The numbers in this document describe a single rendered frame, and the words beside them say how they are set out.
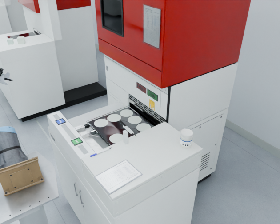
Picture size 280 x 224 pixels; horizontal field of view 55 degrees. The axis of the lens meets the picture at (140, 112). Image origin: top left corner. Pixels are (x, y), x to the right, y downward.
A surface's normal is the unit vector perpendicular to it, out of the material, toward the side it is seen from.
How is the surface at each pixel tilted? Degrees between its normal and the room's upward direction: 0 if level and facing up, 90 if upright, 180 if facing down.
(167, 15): 90
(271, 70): 90
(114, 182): 0
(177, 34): 90
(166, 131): 0
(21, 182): 90
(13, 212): 0
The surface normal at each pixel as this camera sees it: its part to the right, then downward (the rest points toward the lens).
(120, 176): 0.00, -0.84
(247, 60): -0.81, 0.32
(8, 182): 0.51, 0.48
